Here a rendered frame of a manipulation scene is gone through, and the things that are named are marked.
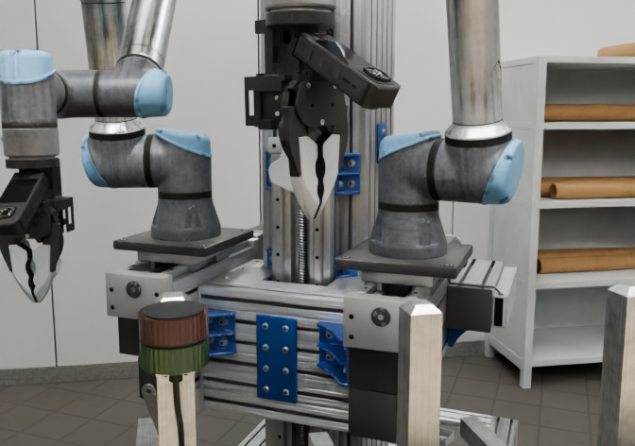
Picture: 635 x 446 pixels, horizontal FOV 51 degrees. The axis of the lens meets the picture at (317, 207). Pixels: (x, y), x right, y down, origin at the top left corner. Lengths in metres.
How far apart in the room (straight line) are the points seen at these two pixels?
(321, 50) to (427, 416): 0.39
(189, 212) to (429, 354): 0.82
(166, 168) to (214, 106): 1.82
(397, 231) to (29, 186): 0.63
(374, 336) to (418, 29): 2.44
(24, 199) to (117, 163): 0.48
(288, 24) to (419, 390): 0.39
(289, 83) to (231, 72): 2.56
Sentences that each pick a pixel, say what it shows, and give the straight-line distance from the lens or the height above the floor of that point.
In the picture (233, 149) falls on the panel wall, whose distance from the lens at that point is 3.23.
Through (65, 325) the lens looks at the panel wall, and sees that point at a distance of 3.45.
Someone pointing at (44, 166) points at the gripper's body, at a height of 1.23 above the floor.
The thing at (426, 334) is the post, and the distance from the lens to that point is 0.69.
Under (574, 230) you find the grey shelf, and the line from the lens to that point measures 3.80.
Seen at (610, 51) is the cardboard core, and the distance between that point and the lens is 3.64.
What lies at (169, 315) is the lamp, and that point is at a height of 1.14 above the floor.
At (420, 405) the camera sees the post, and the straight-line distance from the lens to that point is 0.72.
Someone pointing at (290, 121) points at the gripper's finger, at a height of 1.30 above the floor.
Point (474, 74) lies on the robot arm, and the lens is 1.14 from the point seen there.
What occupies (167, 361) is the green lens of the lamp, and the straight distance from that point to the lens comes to 0.58.
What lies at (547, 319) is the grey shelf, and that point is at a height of 0.18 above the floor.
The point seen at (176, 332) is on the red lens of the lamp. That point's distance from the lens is 0.57.
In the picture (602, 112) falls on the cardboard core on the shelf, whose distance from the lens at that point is 3.57.
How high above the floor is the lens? 1.31
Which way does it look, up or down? 8 degrees down
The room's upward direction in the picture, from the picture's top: straight up
